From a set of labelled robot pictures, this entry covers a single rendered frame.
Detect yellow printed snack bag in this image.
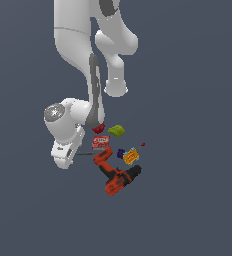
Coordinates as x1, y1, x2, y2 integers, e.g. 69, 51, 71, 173
122, 148, 140, 166

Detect green pear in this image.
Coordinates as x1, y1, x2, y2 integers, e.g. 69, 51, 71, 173
107, 124, 126, 138

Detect red printed food box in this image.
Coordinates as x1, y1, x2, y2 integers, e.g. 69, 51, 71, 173
91, 135, 111, 150

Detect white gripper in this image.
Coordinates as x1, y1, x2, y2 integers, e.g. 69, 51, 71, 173
50, 125, 86, 170

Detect orange and black power drill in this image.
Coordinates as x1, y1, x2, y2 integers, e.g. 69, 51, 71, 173
93, 146, 143, 197

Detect dark purple plum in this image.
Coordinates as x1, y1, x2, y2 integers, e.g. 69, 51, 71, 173
116, 148, 126, 160

